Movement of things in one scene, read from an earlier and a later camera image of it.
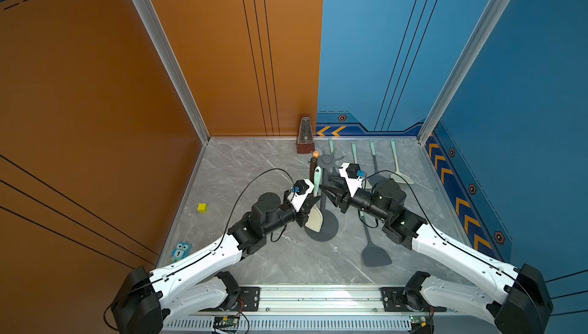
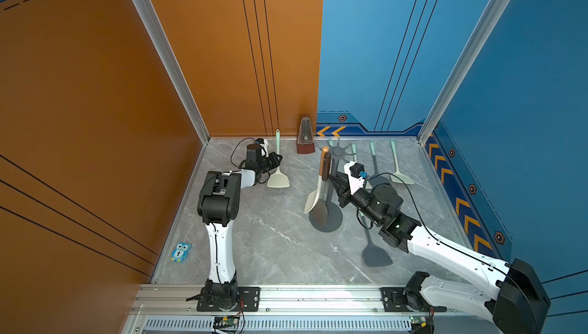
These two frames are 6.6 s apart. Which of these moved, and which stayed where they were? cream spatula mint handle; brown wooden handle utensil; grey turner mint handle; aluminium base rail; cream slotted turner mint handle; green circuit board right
Moved: brown wooden handle utensil; cream slotted turner mint handle
Stayed: green circuit board right; cream spatula mint handle; aluminium base rail; grey turner mint handle
